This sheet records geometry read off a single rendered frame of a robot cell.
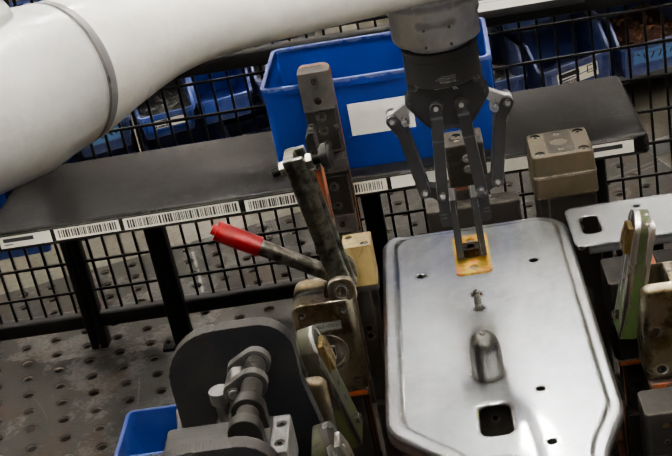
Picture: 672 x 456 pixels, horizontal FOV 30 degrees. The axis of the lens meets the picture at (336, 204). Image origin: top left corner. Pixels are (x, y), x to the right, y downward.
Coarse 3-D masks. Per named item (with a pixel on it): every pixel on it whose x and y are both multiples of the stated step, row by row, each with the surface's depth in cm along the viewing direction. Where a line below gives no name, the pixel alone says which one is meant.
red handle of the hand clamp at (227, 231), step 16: (224, 224) 132; (224, 240) 132; (240, 240) 132; (256, 240) 133; (256, 256) 133; (272, 256) 133; (288, 256) 133; (304, 256) 134; (304, 272) 134; (320, 272) 134
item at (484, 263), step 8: (464, 240) 136; (464, 248) 133; (472, 248) 133; (488, 248) 134; (456, 256) 134; (464, 256) 133; (472, 256) 133; (480, 256) 133; (488, 256) 132; (456, 264) 132; (464, 264) 132; (472, 264) 131; (480, 264) 131; (488, 264) 131; (456, 272) 130; (464, 272) 130; (472, 272) 130; (480, 272) 130; (488, 272) 130
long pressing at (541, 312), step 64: (384, 256) 150; (448, 256) 148; (512, 256) 145; (576, 256) 144; (384, 320) 137; (448, 320) 135; (512, 320) 133; (576, 320) 131; (448, 384) 125; (512, 384) 123; (576, 384) 121; (448, 448) 115; (512, 448) 114; (576, 448) 112
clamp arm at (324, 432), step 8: (320, 424) 105; (328, 424) 104; (312, 432) 104; (320, 432) 104; (328, 432) 103; (336, 432) 105; (312, 440) 103; (320, 440) 103; (328, 440) 103; (336, 440) 104; (344, 440) 105; (312, 448) 103; (320, 448) 103; (328, 448) 103; (336, 448) 104; (344, 448) 104
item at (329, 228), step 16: (320, 144) 128; (288, 160) 127; (304, 160) 129; (320, 160) 128; (288, 176) 128; (304, 176) 128; (304, 192) 129; (320, 192) 132; (304, 208) 130; (320, 208) 130; (320, 224) 130; (320, 240) 131; (336, 240) 134; (320, 256) 132; (336, 256) 132; (336, 272) 133; (352, 272) 136
